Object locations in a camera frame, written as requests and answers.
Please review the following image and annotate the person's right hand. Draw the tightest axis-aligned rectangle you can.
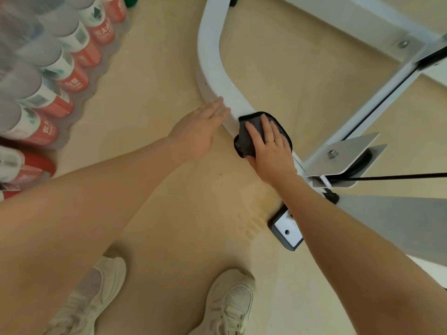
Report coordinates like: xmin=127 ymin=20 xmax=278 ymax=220
xmin=244 ymin=114 xmax=298 ymax=187

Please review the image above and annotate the person's left hand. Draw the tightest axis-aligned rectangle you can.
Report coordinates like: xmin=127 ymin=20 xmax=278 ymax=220
xmin=167 ymin=96 xmax=232 ymax=161

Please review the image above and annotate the dark grey cleaning cloth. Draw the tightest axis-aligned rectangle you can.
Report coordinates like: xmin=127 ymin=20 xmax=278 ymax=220
xmin=233 ymin=111 xmax=293 ymax=159

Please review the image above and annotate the white gym machine frame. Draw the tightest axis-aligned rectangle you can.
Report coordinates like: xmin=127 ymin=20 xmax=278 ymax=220
xmin=195 ymin=0 xmax=447 ymax=290

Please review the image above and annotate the person's left forearm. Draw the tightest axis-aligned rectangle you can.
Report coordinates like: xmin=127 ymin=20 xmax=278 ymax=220
xmin=0 ymin=135 xmax=191 ymax=335

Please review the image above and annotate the person's right forearm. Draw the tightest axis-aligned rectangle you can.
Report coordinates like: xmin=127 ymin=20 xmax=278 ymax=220
xmin=276 ymin=172 xmax=447 ymax=335

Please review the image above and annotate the white sneaker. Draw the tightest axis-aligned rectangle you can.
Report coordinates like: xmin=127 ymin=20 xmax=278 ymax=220
xmin=41 ymin=256 xmax=127 ymax=335
xmin=188 ymin=268 xmax=257 ymax=335

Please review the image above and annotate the stack of water bottle packs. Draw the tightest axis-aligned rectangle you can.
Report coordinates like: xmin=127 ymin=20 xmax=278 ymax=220
xmin=0 ymin=0 xmax=139 ymax=203

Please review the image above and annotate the black steel machine cable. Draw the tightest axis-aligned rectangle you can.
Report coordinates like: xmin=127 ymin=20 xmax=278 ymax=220
xmin=328 ymin=172 xmax=447 ymax=182

